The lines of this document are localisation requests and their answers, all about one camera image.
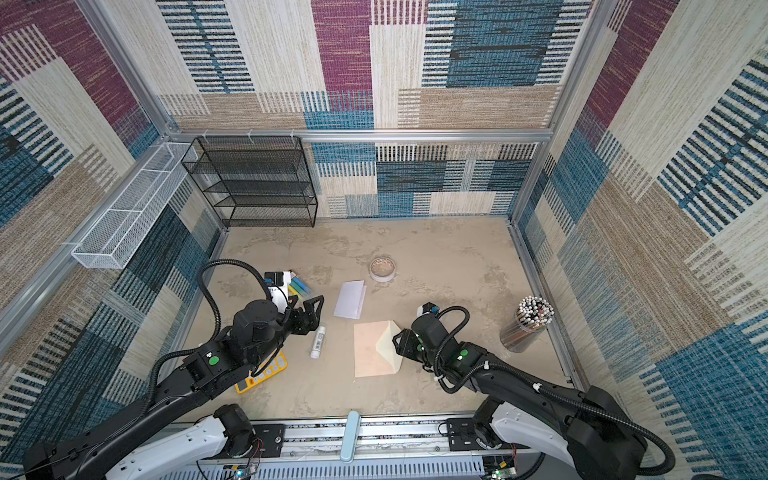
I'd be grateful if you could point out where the pink envelope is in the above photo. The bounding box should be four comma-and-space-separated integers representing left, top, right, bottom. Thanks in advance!
354, 321, 402, 378

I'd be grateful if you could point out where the white letter paper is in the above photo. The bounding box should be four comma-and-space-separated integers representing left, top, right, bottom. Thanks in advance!
334, 280, 366, 320

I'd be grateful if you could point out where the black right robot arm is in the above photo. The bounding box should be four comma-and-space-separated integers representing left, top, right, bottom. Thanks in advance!
392, 303, 676, 479

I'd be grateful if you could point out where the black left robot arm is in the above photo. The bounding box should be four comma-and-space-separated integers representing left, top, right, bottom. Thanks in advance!
21, 259, 324, 479

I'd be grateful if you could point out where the colourful marker pack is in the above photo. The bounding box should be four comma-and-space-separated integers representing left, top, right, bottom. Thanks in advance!
288, 270, 312, 299

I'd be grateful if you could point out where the yellow calculator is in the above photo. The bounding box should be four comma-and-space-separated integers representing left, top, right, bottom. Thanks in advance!
235, 352, 287, 394

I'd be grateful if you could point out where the white tape roll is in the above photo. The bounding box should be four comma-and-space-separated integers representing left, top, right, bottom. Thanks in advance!
369, 256, 397, 283

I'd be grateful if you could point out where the black mesh shelf rack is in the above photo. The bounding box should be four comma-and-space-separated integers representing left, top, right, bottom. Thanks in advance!
181, 136, 318, 228

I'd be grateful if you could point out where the pencil holder with pencils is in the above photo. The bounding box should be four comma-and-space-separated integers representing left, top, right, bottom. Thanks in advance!
499, 295, 555, 353

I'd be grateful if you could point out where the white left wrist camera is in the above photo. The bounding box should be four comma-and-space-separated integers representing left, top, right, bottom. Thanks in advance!
263, 271, 291, 313

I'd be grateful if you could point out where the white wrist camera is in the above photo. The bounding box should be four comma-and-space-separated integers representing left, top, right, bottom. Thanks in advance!
263, 271, 291, 313
417, 302, 440, 317

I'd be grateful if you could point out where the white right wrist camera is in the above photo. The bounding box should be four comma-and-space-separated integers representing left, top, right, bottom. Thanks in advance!
417, 302, 440, 317

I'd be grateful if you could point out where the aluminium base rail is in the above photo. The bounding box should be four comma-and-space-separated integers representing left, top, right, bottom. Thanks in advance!
155, 415, 561, 479

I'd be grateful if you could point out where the light blue handle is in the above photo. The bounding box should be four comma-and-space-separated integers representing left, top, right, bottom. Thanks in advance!
339, 411, 361, 463

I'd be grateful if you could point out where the white wire basket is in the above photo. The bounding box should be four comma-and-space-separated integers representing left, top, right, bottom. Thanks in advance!
72, 142, 189, 270

